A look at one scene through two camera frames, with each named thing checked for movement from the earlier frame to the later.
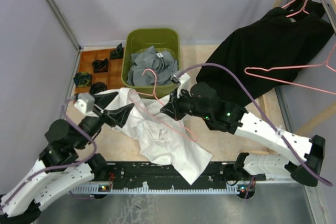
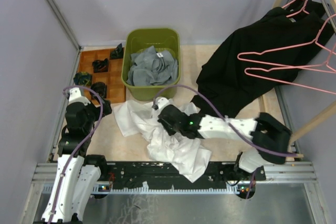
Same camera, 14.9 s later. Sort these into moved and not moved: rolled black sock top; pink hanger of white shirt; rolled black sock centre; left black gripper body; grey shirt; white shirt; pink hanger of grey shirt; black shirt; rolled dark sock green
Moved: white shirt; pink hanger of white shirt; left black gripper body
Not moved: pink hanger of grey shirt; black shirt; rolled black sock top; grey shirt; rolled black sock centre; rolled dark sock green
